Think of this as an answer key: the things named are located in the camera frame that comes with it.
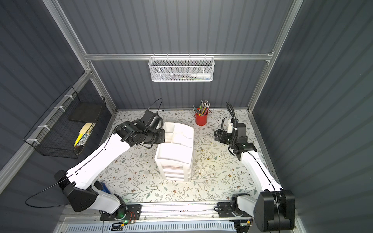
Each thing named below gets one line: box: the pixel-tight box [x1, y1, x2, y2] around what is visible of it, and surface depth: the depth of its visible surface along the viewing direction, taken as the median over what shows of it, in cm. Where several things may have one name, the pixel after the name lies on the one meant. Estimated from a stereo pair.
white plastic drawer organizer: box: [154, 121, 194, 182], surface depth 74 cm
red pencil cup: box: [194, 109, 212, 127], surface depth 113 cm
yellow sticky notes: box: [73, 122, 93, 148], surface depth 75 cm
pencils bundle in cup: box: [192, 99, 211, 117], surface depth 104 cm
